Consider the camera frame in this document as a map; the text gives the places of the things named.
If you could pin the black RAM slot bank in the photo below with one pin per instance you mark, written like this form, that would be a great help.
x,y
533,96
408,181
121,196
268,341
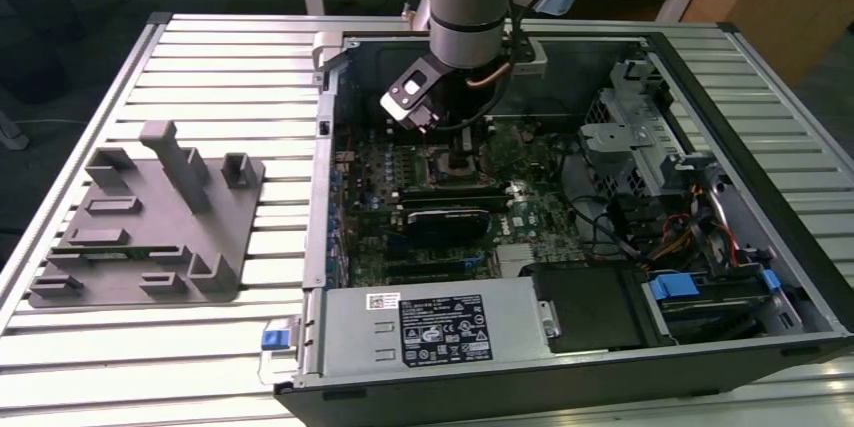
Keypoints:
x,y
454,197
487,134

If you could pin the CPU socket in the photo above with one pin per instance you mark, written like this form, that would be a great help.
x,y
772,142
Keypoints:
x,y
430,179

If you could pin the green RAM stick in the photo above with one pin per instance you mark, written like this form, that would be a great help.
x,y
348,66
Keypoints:
x,y
137,250

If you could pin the silver power supply unit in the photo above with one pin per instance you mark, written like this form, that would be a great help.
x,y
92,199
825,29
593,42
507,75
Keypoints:
x,y
354,332

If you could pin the black graphics card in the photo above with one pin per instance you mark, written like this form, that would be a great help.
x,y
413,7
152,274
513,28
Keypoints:
x,y
448,229

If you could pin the black power supply label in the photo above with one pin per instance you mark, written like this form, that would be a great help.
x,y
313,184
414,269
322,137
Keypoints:
x,y
444,329

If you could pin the green motherboard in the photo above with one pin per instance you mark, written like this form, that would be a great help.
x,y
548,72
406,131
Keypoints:
x,y
548,207

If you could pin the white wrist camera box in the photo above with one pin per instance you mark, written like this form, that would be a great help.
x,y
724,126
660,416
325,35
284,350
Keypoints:
x,y
409,97

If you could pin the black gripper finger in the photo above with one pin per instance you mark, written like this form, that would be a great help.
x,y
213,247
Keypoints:
x,y
472,147
460,147

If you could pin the wooden cabinet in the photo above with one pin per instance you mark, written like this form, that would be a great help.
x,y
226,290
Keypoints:
x,y
795,7

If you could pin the grey metal stand foot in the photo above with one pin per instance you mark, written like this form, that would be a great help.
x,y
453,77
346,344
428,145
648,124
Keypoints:
x,y
13,134

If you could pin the silver chipset heatsink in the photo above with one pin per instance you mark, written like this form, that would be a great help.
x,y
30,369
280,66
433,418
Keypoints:
x,y
516,259

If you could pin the black open PC case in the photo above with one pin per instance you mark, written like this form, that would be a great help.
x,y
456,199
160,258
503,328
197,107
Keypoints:
x,y
468,397

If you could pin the black expansion slot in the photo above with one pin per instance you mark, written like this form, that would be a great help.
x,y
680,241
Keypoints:
x,y
421,272

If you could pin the grey parts rack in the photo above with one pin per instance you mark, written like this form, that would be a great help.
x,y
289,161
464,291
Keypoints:
x,y
168,227

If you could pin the blue case latch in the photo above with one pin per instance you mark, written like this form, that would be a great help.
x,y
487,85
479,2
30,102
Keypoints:
x,y
277,339

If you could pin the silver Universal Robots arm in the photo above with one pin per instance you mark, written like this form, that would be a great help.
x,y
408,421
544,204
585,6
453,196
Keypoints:
x,y
468,7

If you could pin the blue plastic clip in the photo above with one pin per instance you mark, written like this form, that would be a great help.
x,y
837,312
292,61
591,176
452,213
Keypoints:
x,y
771,281

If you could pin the silver metal disk bay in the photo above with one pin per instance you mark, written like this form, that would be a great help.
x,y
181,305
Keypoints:
x,y
615,139

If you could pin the hard disk in blue carrier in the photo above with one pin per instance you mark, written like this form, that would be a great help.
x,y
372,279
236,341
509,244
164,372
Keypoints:
x,y
671,289

